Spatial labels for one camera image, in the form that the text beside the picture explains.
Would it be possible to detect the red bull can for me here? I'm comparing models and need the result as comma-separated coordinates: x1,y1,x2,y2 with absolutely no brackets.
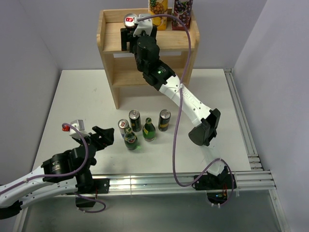
123,13,137,29
117,119,129,138

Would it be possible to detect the perrier lychee green bottle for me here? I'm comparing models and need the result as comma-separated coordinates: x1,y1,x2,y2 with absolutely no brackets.
124,127,139,150

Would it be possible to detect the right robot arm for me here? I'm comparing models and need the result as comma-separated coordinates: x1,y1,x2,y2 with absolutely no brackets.
120,26,221,146

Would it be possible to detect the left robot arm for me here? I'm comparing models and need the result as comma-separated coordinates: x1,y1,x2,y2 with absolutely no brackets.
0,123,114,219

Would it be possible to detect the wooden two-tier shelf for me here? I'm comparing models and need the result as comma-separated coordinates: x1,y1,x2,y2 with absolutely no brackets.
97,8,200,109

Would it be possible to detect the pineapple juice carton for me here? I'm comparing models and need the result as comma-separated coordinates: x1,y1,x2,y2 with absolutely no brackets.
147,0,169,31

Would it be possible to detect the black yellow can left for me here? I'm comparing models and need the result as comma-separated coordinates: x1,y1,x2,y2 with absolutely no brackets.
129,110,141,132

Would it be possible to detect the black yellow can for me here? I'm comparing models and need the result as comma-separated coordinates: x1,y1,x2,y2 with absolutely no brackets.
158,109,171,131
129,110,141,132

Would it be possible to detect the grape juice carton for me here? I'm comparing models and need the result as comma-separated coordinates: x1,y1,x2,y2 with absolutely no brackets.
172,0,193,29

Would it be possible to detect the green bottle yellow label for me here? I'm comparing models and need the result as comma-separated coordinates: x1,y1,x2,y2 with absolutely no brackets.
142,117,155,142

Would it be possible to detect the black yellow can right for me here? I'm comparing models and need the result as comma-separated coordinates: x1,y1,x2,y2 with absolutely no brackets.
158,109,171,131

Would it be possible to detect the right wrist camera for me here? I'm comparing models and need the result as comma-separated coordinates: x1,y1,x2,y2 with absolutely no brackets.
133,14,153,37

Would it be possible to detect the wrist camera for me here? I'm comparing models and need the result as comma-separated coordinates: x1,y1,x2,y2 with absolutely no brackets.
133,14,153,37
62,119,90,140

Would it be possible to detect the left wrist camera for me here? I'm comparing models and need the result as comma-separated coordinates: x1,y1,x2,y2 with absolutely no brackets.
62,119,90,140

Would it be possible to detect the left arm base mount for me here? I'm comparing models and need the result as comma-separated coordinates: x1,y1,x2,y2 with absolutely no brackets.
74,178,110,214

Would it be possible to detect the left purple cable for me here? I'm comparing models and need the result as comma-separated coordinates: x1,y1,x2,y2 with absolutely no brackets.
0,123,107,213

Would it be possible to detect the purple cable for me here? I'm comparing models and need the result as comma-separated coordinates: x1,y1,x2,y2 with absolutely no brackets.
0,123,107,213
137,14,235,208

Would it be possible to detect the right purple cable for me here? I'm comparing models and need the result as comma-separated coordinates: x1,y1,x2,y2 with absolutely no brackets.
137,14,235,208

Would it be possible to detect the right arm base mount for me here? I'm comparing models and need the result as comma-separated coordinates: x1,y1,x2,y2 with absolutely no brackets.
191,173,237,207

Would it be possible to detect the aluminium rail frame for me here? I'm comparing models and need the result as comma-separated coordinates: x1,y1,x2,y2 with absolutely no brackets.
14,69,290,232

